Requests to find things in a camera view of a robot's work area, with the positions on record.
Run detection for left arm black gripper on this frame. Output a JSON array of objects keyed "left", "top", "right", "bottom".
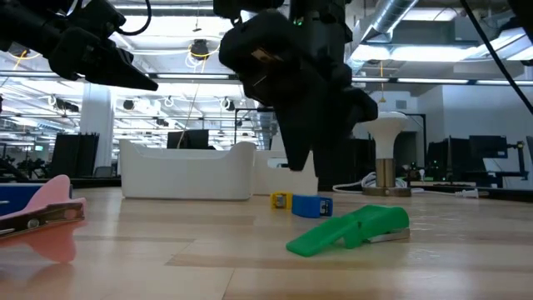
[{"left": 47, "top": 27, "right": 160, "bottom": 93}]

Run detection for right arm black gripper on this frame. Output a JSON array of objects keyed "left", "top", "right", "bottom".
[{"left": 217, "top": 9, "right": 380, "bottom": 181}]

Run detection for yellow sharpener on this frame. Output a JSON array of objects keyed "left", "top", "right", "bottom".
[{"left": 270, "top": 191, "right": 294, "bottom": 211}]

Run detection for pink staple remover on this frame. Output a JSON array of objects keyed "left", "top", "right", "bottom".
[{"left": 0, "top": 174, "right": 89, "bottom": 264}]

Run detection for large green stapler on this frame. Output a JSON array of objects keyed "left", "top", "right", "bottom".
[{"left": 285, "top": 203, "right": 411, "bottom": 258}]

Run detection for blue tape roll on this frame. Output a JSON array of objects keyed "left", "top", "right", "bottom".
[{"left": 0, "top": 183, "right": 74, "bottom": 218}]

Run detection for black monitors on arm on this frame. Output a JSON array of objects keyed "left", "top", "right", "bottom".
[{"left": 425, "top": 134, "right": 530, "bottom": 188}]

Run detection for white pillar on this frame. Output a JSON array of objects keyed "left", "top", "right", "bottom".
[{"left": 79, "top": 82, "right": 115, "bottom": 181}]

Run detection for long linear ceiling light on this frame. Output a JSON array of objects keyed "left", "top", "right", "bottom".
[{"left": 0, "top": 71, "right": 533, "bottom": 87}]

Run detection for white mushroom table lamp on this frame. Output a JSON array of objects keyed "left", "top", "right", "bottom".
[{"left": 361, "top": 111, "right": 413, "bottom": 198}]

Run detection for black hanging ceiling device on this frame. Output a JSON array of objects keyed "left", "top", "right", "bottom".
[{"left": 189, "top": 38, "right": 212, "bottom": 62}]

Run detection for black cabinet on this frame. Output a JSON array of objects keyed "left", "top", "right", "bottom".
[{"left": 318, "top": 130, "right": 378, "bottom": 193}]

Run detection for black partition panel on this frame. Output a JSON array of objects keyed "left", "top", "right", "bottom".
[{"left": 51, "top": 132, "right": 101, "bottom": 179}]

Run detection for white plastic bin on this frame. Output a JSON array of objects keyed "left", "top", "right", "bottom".
[
  {"left": 252, "top": 149, "right": 320, "bottom": 196},
  {"left": 118, "top": 139, "right": 257, "bottom": 202}
]

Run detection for black background monitor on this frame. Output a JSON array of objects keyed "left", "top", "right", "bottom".
[{"left": 166, "top": 129, "right": 210, "bottom": 150}]

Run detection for black left camera cable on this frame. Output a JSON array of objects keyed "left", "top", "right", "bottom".
[{"left": 116, "top": 0, "right": 152, "bottom": 37}]

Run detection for black camera cable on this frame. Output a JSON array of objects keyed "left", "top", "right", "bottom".
[
  {"left": 457, "top": 0, "right": 533, "bottom": 117},
  {"left": 116, "top": 0, "right": 152, "bottom": 37}
]

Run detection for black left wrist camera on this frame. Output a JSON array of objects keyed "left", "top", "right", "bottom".
[{"left": 66, "top": 0, "right": 127, "bottom": 37}]

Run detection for yellow hanging cord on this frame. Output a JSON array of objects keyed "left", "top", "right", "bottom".
[{"left": 377, "top": 60, "right": 386, "bottom": 104}]

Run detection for black right camera cable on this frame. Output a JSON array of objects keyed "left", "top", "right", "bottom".
[{"left": 457, "top": 0, "right": 533, "bottom": 117}]

